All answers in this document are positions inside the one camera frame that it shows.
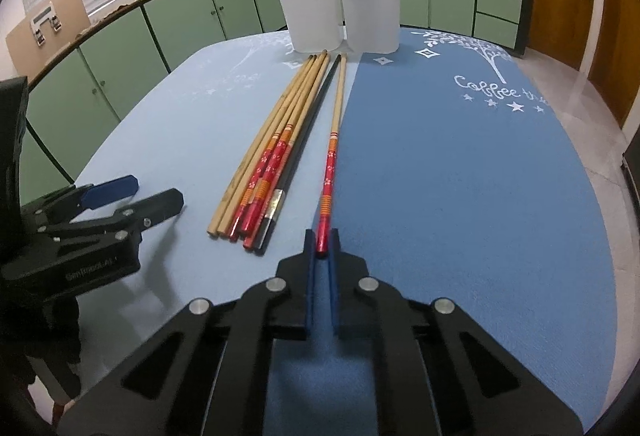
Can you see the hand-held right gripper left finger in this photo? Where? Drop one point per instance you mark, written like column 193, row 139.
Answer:
column 311, row 286

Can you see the red patterned chopstick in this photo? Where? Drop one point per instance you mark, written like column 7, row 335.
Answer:
column 280, row 140
column 287, row 135
column 257, row 221
column 330, row 165

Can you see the dark cabinet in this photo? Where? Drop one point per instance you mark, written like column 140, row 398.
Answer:
column 631, row 176

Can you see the white two-part utensil holder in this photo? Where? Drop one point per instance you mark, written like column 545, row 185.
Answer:
column 310, row 5

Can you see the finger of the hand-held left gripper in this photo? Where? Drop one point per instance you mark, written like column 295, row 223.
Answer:
column 112, row 190
column 155, row 208

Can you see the white clip device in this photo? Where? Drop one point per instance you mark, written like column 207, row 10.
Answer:
column 45, row 20

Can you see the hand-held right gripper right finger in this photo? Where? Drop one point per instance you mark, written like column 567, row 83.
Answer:
column 333, row 286

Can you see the green lower kitchen cabinets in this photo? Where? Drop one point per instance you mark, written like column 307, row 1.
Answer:
column 190, row 15

